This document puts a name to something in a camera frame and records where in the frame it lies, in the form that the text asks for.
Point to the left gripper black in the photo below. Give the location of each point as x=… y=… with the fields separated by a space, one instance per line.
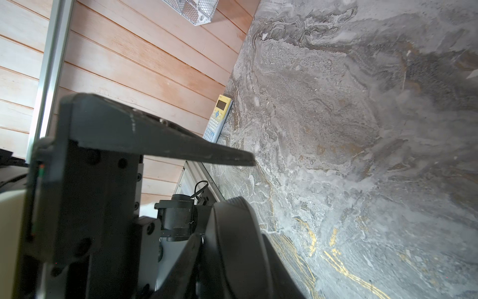
x=81 y=234

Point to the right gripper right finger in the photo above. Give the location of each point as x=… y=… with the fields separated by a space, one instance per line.
x=283 y=285

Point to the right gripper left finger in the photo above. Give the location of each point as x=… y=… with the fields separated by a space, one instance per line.
x=182 y=280

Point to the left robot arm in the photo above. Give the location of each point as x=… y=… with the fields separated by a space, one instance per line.
x=177 y=218

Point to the yellow calculator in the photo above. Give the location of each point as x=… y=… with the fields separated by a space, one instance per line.
x=217 y=119

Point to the white wire wall shelf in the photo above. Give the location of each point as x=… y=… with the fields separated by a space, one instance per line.
x=197 y=12

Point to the black mouse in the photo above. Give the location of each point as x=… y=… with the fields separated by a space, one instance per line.
x=233 y=261

